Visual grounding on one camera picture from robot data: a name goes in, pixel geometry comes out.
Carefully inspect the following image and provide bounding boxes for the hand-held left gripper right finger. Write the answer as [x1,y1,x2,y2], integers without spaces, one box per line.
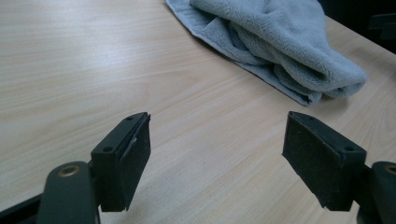
[281,110,368,213]

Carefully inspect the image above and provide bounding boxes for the light blue towel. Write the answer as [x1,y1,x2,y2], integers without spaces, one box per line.
[163,0,368,106]

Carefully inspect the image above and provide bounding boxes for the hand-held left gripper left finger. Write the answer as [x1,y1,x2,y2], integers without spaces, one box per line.
[90,111,152,213]

